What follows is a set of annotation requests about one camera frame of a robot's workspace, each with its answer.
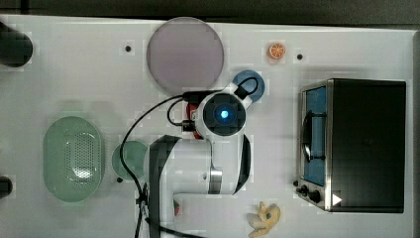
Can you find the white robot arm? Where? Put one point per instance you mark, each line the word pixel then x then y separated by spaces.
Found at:
pixel 218 163

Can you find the green oval strainer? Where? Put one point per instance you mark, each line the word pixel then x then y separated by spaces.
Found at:
pixel 74 160

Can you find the small blue plate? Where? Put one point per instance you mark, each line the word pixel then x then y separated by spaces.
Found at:
pixel 252 82

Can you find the large grey round plate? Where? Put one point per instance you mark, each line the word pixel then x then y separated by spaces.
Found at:
pixel 185 54

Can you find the small green plate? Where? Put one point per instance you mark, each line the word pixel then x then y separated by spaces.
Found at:
pixel 134 155

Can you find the red toy strawberry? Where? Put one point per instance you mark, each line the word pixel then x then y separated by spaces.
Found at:
pixel 176 207

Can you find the orange slice toy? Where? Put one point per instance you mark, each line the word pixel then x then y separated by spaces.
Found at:
pixel 276 51

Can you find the yellow toy figure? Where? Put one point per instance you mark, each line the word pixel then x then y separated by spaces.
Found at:
pixel 265 219

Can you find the black toaster oven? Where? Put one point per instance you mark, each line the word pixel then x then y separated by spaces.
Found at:
pixel 352 145

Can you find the black cylinder post upper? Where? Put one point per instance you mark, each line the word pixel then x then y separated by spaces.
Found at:
pixel 16 48

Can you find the black cylinder post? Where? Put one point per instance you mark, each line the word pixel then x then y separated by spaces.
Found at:
pixel 16 48
pixel 6 187

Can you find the black cylinder post lower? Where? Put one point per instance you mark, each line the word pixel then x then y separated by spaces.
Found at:
pixel 6 187

